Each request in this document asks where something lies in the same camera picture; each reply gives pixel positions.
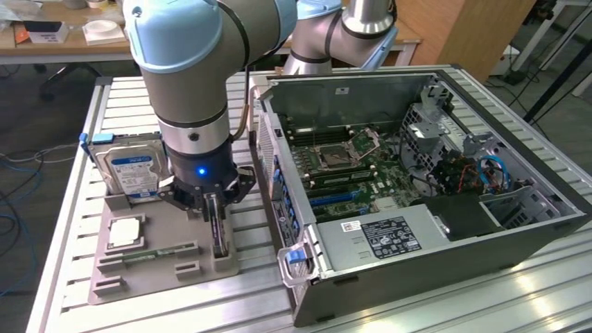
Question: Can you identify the hard disk blue carrier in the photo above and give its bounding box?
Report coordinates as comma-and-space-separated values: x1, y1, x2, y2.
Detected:
78, 130, 167, 205

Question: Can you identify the CPU socket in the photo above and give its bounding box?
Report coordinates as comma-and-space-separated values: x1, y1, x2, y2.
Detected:
315, 144, 354, 171

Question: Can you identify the open black PC case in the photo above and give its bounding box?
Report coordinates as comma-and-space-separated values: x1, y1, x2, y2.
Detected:
246, 62, 592, 329

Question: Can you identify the black chair base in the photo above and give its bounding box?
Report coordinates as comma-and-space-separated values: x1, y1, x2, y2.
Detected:
38, 64, 102, 101

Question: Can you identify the grey power supply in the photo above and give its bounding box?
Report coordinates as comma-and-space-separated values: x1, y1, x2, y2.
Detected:
315, 204, 449, 271

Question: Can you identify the grey parts rack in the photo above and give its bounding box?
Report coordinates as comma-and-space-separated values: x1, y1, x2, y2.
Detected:
86, 187, 239, 306

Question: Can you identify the black slanted pole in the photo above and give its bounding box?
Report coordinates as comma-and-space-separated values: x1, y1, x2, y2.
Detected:
521, 6, 592, 124

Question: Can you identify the silver disk bay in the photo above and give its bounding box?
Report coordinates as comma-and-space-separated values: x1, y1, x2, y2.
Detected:
478, 185, 562, 230

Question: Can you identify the wooden cabinet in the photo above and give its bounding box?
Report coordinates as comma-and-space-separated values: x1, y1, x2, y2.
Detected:
435, 0, 537, 83

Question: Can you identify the metal socket cover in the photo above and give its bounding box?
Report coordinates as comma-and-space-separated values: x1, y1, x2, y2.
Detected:
345, 128, 385, 157

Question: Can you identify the silver CPU chip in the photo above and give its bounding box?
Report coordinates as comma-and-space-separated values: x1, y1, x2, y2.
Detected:
107, 218, 142, 248

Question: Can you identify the green motherboard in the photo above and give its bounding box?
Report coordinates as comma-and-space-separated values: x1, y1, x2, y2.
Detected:
275, 114, 417, 223

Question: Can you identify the blue disk wire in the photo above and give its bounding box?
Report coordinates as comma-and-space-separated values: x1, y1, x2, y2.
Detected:
478, 155, 511, 195

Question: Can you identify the green RAM stick bare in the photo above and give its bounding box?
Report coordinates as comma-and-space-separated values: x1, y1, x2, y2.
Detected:
122, 248, 179, 261

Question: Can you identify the black plastic bay box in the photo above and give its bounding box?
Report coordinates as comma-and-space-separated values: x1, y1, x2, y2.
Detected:
423, 194, 505, 242

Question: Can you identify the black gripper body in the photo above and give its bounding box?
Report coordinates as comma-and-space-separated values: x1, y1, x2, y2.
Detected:
165, 137, 239, 199

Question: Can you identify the white box black top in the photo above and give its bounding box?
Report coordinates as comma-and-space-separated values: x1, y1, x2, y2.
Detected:
22, 20, 70, 44

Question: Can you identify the white tape holder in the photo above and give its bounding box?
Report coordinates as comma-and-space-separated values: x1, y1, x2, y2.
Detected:
81, 19, 126, 46

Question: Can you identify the green graphics card metal bracket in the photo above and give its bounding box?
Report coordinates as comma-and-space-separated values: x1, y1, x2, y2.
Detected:
205, 192, 230, 260

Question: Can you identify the long blue expansion slot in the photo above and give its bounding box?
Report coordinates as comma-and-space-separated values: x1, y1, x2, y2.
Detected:
307, 192, 363, 207

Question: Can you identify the wooden desk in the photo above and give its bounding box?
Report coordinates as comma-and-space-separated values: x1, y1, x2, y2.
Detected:
0, 0, 423, 67

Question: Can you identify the labelled green RAM stick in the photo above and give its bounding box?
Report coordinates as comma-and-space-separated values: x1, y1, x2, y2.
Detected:
311, 171, 375, 188

